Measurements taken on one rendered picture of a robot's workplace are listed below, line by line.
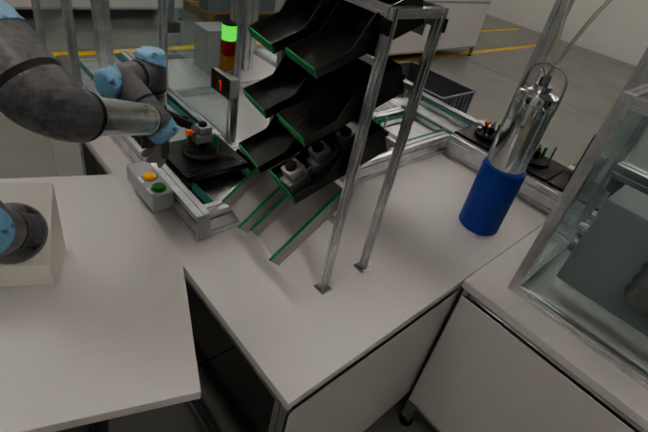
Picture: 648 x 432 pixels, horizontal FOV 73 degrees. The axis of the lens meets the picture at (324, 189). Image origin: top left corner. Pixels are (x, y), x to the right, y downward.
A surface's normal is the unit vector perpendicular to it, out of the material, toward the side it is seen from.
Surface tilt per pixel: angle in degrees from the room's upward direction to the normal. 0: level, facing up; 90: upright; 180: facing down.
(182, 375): 0
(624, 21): 90
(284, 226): 45
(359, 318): 0
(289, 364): 0
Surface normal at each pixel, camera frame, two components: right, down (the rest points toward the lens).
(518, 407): -0.74, 0.25
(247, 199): -0.48, -0.46
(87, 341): 0.18, -0.81
